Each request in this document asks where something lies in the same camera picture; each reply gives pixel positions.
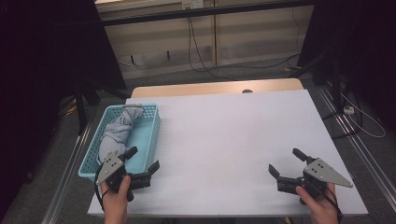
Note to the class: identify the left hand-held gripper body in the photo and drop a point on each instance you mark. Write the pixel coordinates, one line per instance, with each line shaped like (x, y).
(110, 166)

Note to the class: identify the aluminium floor rail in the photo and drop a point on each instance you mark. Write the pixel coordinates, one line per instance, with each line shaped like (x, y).
(67, 177)
(370, 165)

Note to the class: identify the black curtain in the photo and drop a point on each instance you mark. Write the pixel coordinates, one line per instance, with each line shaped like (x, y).
(367, 46)
(37, 77)

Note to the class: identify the white table sheet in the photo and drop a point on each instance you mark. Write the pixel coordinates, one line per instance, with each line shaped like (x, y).
(311, 124)

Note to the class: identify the person's right hand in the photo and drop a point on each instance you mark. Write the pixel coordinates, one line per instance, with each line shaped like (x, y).
(323, 208)

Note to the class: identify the light blue tank top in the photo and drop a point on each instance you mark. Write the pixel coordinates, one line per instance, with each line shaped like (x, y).
(116, 133)

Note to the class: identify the turquoise plastic basket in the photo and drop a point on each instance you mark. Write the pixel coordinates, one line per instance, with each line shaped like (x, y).
(91, 155)

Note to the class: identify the black horizontal bar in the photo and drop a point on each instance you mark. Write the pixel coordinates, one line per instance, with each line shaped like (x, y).
(202, 12)

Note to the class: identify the black metal stand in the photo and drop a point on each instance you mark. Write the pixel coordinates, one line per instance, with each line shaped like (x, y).
(81, 109)
(335, 84)

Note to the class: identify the white power strip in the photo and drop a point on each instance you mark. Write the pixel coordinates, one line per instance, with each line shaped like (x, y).
(349, 109)

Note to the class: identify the dark table grommet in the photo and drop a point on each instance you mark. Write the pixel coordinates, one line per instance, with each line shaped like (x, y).
(247, 91)

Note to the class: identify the person's left hand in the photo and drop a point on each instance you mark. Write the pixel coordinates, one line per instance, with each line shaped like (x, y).
(116, 202)

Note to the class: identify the beige wooden cabinet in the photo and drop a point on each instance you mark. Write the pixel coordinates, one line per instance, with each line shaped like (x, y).
(249, 37)

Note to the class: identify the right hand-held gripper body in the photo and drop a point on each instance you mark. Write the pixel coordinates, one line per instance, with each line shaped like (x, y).
(323, 172)

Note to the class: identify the white wall socket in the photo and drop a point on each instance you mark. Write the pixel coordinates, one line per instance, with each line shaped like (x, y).
(192, 4)

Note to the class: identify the wooden table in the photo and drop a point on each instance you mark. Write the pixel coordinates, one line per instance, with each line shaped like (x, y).
(202, 88)

